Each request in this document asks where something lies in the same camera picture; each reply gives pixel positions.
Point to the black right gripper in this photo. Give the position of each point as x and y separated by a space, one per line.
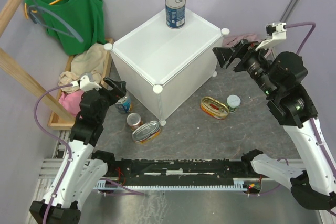
249 54

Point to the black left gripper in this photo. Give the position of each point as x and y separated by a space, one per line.
118 89

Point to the blue white label can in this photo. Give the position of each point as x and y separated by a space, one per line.
124 105

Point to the tall blue label can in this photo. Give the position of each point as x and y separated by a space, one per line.
175 13

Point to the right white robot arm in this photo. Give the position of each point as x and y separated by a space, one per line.
313 187

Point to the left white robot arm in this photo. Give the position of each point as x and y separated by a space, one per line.
82 167

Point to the mauve crumpled cloth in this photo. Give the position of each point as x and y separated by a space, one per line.
231 41

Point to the pink crumpled cloth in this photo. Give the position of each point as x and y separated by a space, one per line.
71 101

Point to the beige crumpled cloth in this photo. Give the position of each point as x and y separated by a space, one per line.
91 61

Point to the small pink label can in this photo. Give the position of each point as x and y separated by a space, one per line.
134 121

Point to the white lid green jar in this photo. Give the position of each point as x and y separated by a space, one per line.
233 103

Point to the red oval sardine tin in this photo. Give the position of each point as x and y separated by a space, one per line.
214 108

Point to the silver oval fish tin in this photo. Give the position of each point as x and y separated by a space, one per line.
146 132

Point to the white cube cabinet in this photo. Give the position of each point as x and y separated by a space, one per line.
162 66

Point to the wooden diagonal beam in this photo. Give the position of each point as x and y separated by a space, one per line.
11 67

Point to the green tank top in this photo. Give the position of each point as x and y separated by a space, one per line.
84 16

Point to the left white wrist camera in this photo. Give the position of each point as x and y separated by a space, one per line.
86 83

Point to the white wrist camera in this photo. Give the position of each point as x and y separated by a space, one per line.
86 83
275 34

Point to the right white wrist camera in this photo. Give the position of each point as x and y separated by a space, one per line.
275 34

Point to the wooden tray frame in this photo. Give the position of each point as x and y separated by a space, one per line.
106 72

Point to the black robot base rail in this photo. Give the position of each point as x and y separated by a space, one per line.
179 172

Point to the white slotted cable duct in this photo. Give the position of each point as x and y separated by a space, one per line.
237 186

